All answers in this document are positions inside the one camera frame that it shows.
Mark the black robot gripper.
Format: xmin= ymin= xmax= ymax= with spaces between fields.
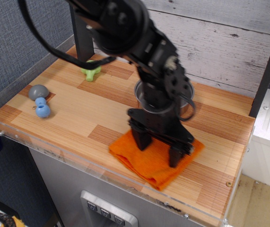
xmin=128 ymin=107 xmax=194 ymax=168

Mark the orange knitted cloth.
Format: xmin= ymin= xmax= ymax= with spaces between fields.
xmin=109 ymin=131 xmax=205 ymax=191

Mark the stainless steel pot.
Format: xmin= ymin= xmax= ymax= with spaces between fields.
xmin=133 ymin=79 xmax=195 ymax=116

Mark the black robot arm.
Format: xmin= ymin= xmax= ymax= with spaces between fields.
xmin=70 ymin=0 xmax=194 ymax=167

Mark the silver button control panel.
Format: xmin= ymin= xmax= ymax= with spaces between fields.
xmin=80 ymin=190 xmax=139 ymax=227

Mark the green toy broccoli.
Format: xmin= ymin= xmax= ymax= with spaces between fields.
xmin=81 ymin=66 xmax=101 ymax=82

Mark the blue peanut-shaped toy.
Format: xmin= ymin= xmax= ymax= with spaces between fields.
xmin=35 ymin=97 xmax=51 ymax=118

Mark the grey half dome toy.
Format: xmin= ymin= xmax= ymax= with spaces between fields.
xmin=28 ymin=85 xmax=49 ymax=100

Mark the clear acrylic guard rail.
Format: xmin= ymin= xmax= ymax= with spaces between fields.
xmin=0 ymin=34 xmax=255 ymax=227

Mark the dark grey left post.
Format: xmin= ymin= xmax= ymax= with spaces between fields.
xmin=70 ymin=4 xmax=95 ymax=61

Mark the braided black yellow cable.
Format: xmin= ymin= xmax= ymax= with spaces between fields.
xmin=0 ymin=207 xmax=22 ymax=227

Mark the black sleeved cable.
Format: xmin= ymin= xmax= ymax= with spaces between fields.
xmin=17 ymin=0 xmax=116 ymax=70

